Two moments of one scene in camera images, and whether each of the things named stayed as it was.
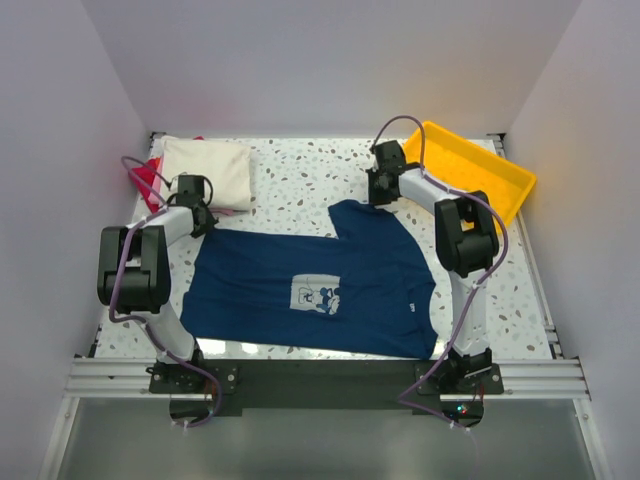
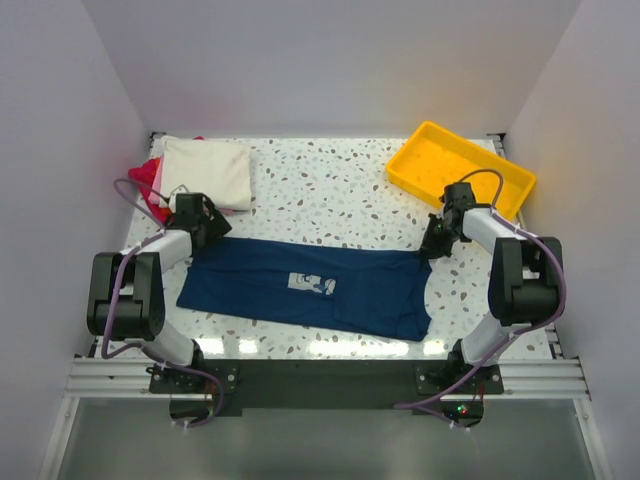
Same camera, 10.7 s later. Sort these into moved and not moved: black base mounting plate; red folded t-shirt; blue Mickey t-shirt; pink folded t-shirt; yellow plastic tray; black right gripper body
Moved: blue Mickey t-shirt; black right gripper body
Not moved: yellow plastic tray; pink folded t-shirt; black base mounting plate; red folded t-shirt
